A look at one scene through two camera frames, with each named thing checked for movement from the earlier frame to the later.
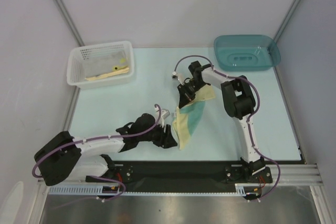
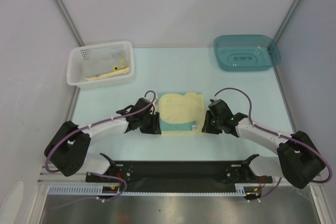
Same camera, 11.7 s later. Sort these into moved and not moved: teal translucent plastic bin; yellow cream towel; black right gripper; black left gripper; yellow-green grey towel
Moved: black left gripper; black right gripper
Not moved: teal translucent plastic bin; yellow-green grey towel; yellow cream towel
